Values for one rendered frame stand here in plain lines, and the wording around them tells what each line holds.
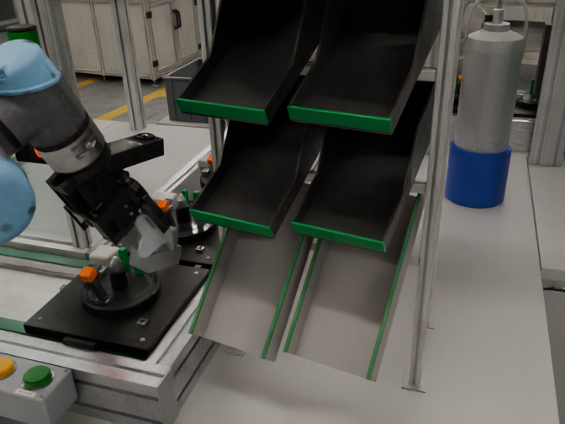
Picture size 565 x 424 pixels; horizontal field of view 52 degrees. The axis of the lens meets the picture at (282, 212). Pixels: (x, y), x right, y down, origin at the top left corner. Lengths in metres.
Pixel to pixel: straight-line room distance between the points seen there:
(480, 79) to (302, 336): 0.86
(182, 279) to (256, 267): 0.23
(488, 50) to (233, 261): 0.84
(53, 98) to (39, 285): 0.66
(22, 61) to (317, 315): 0.52
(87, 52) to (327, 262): 5.91
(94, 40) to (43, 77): 5.89
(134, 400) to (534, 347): 0.71
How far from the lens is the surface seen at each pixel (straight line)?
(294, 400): 1.01
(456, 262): 1.37
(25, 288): 1.29
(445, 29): 0.77
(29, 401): 0.97
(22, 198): 0.56
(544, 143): 1.92
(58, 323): 1.07
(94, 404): 1.02
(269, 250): 0.92
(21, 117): 0.69
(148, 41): 6.11
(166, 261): 0.90
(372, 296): 0.87
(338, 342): 0.87
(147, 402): 0.95
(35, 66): 0.68
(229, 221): 0.80
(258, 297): 0.91
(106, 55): 6.52
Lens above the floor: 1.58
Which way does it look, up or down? 28 degrees down
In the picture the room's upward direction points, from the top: 2 degrees counter-clockwise
